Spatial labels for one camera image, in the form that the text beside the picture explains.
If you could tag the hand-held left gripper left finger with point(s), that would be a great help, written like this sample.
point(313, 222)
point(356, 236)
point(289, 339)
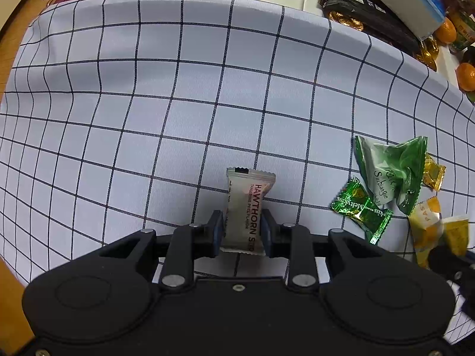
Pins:
point(217, 237)

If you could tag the shiny green candy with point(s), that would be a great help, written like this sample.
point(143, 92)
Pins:
point(358, 207)

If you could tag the yellow pastry packet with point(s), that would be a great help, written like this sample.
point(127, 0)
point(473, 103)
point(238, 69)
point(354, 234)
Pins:
point(430, 230)

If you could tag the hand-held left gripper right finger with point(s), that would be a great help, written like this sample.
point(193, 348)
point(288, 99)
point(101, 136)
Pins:
point(265, 238)

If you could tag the green label jar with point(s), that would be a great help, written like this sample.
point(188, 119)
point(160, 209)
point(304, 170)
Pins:
point(464, 29)

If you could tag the green and white snack packet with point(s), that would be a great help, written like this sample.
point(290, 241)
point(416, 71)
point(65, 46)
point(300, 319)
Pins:
point(393, 170)

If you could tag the black snack packet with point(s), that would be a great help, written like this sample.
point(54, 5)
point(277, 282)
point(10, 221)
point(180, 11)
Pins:
point(367, 11)

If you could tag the blue checked tablecloth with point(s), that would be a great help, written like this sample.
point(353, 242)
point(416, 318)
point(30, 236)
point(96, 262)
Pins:
point(148, 100)

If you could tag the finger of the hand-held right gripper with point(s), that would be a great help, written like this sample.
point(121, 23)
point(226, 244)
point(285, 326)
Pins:
point(445, 261)

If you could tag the gold foil coin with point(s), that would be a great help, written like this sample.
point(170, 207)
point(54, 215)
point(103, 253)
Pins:
point(347, 20)
point(426, 53)

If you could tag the pile of mandarin oranges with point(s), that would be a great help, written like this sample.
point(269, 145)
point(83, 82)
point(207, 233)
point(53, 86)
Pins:
point(445, 31)

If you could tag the gold wrapped candy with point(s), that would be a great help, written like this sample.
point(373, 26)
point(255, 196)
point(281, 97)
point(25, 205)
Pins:
point(434, 172)

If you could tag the blue and white tissue box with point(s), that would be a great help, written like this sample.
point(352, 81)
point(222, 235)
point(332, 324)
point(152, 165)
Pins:
point(412, 0)

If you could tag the grey hawthorn snack packet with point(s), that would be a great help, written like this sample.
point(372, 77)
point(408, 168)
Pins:
point(246, 207)

